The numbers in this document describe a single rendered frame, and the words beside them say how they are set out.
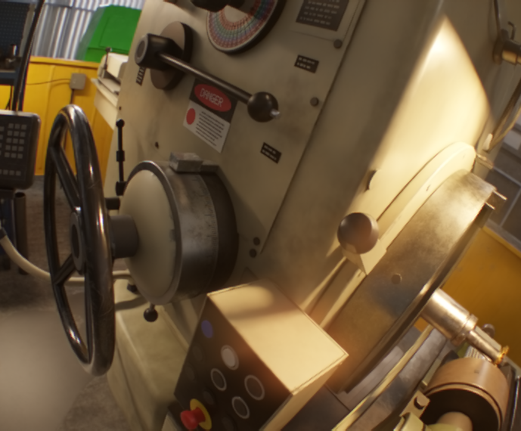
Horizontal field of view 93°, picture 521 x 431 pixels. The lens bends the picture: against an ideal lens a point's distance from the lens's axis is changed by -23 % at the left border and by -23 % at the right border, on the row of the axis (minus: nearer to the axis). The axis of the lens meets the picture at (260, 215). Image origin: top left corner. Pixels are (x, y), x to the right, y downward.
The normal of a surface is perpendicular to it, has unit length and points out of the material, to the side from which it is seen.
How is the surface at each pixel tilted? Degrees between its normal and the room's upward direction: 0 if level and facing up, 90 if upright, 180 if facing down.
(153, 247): 78
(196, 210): 42
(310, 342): 0
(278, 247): 90
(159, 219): 69
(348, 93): 90
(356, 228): 60
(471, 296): 90
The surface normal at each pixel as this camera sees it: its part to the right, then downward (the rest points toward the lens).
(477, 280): -0.71, 0.07
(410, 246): -0.42, -0.39
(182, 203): 0.63, -0.40
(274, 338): 0.34, -0.84
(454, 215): -0.18, -0.61
